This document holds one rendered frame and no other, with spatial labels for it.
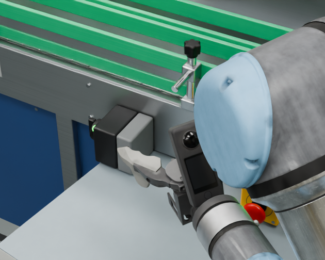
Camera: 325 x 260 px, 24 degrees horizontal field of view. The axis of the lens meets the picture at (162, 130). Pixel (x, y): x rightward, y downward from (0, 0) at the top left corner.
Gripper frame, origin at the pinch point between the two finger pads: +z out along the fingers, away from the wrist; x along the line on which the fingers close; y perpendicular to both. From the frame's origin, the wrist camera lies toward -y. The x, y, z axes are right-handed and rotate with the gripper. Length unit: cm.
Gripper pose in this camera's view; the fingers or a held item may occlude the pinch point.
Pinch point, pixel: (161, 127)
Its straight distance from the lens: 115.6
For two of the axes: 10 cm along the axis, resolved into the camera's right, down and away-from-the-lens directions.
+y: 1.4, 7.5, 6.4
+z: -3.8, -5.6, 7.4
